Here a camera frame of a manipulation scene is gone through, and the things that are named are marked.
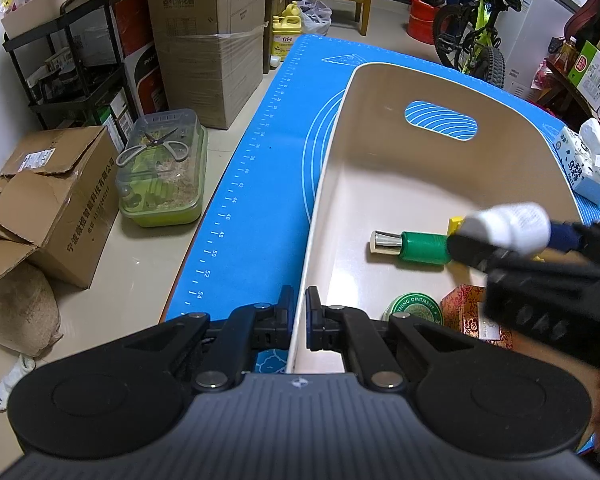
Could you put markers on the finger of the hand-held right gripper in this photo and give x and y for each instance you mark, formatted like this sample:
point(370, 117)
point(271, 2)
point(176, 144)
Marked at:
point(472, 252)
point(565, 237)

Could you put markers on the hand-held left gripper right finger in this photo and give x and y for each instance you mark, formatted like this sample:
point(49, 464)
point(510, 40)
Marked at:
point(312, 315)

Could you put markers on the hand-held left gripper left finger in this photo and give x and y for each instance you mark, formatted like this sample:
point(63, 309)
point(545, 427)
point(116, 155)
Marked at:
point(286, 310)

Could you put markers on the yellow toy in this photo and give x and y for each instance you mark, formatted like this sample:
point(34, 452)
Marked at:
point(456, 223)

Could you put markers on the white plastic bottle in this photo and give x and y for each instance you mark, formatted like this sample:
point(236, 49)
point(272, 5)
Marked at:
point(510, 225)

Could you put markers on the green bottle with silver cap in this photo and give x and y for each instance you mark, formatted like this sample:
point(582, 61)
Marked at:
point(420, 249)

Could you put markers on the patterned brown gift box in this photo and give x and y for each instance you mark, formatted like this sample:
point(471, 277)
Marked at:
point(467, 312)

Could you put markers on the green round tin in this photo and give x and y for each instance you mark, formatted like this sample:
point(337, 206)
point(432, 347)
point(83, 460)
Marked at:
point(412, 306)

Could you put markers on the beige plastic basin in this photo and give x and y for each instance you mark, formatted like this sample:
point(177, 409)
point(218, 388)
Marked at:
point(380, 175)

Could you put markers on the white tissue box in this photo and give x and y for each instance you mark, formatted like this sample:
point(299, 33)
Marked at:
point(582, 162)

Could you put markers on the blue silicone mat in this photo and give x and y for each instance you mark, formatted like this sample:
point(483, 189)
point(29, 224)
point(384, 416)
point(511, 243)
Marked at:
point(260, 175)

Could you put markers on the green plastic container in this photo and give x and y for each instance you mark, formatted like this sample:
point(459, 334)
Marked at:
point(165, 195)

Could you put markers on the green and white carton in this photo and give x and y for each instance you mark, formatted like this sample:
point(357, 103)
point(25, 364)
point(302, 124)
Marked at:
point(592, 72)

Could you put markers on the green and black bicycle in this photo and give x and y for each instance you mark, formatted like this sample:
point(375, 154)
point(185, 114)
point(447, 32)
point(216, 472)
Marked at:
point(472, 45)

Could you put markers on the white chest freezer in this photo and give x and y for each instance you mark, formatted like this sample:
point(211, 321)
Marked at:
point(535, 25)

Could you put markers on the red bucket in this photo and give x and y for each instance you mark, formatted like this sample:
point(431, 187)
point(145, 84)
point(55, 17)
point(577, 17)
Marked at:
point(422, 20)

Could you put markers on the taped cardboard box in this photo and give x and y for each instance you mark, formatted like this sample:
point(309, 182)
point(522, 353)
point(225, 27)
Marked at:
point(215, 80)

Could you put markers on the torn cardboard box on floor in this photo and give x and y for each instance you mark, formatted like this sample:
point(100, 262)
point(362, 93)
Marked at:
point(55, 200)

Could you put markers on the tan woven sack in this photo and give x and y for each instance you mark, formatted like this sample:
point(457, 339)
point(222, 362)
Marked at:
point(17, 310)

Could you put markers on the yellow jug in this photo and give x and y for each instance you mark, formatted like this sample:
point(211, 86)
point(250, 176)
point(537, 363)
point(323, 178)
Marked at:
point(284, 37)

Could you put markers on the white sock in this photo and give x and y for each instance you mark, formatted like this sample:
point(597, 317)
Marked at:
point(12, 382)

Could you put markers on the clear plastic bag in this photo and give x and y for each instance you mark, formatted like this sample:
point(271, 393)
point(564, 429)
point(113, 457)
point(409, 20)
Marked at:
point(316, 15)

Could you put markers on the red and white box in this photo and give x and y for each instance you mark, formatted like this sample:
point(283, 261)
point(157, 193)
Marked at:
point(142, 60)

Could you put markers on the black rolling cart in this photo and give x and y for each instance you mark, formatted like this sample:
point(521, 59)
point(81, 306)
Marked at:
point(75, 85)

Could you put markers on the brown paper box on cart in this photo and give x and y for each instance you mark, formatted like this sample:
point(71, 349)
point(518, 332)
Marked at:
point(45, 7)

